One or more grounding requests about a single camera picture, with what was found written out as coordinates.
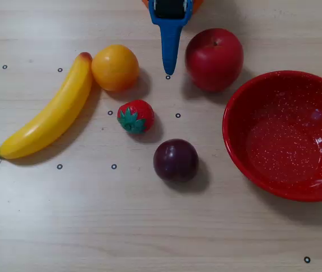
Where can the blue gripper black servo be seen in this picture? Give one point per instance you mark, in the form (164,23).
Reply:
(171,11)

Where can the dark purple plum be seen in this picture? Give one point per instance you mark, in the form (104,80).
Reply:
(175,160)

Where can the red speckled bowl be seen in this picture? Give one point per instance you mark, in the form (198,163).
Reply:
(282,141)

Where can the red apple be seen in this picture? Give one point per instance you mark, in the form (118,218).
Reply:
(214,61)

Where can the orange fruit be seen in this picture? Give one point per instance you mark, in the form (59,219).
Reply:
(115,68)

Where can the red strawberry green leaves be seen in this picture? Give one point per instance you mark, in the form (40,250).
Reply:
(135,116)

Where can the yellow banana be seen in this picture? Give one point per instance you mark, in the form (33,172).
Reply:
(53,113)

